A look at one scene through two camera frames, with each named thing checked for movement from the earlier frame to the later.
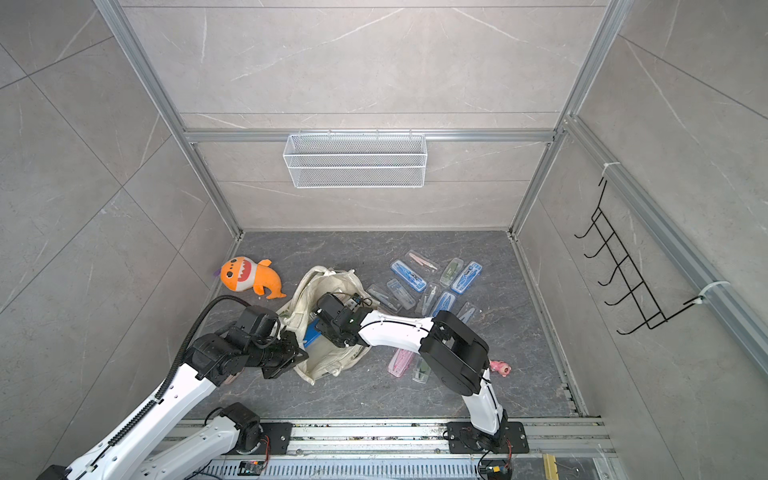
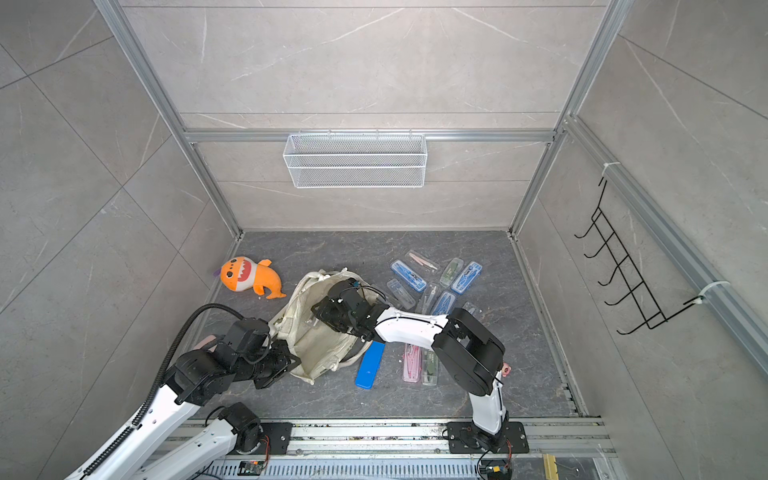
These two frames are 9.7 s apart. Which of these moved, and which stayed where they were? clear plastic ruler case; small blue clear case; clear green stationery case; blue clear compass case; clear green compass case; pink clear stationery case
Moved: pink clear stationery case; clear green compass case
Stayed: blue clear compass case; clear plastic ruler case; clear green stationery case; small blue clear case
